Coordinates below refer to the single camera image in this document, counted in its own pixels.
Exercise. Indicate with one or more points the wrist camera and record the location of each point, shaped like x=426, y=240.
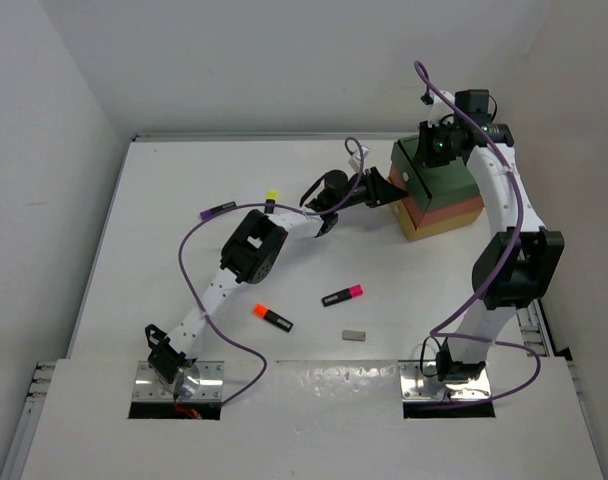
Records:
x=438, y=112
x=357, y=158

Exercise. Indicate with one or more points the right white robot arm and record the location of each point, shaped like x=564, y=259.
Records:
x=517, y=265

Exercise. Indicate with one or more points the green top drawer box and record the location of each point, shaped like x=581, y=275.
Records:
x=432, y=188

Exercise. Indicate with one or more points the grey eraser block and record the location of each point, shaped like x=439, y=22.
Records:
x=353, y=335

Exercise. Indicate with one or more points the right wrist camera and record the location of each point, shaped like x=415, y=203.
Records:
x=438, y=112

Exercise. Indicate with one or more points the orange highlighter marker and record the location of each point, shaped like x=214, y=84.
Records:
x=272, y=318

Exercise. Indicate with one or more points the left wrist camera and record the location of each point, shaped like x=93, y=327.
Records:
x=357, y=158

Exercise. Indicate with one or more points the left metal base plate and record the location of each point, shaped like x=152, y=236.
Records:
x=200, y=382

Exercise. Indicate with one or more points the pink highlighter marker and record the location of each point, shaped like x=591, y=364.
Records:
x=342, y=295

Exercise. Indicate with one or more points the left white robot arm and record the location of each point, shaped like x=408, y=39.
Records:
x=249, y=254

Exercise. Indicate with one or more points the metal base plate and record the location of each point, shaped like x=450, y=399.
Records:
x=200, y=382
x=423, y=387

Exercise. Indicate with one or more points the yellow highlighter marker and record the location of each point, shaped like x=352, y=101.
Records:
x=270, y=202

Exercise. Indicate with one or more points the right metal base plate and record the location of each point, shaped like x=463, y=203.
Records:
x=423, y=387

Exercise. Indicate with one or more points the yellow bottom drawer box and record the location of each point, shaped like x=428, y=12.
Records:
x=413, y=233

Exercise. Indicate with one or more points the red drawer box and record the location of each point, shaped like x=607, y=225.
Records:
x=460, y=213

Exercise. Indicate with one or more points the purple highlighter marker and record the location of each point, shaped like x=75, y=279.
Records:
x=213, y=211

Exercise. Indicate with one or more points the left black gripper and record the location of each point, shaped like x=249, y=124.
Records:
x=374, y=184

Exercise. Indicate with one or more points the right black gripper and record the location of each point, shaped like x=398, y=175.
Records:
x=425, y=156

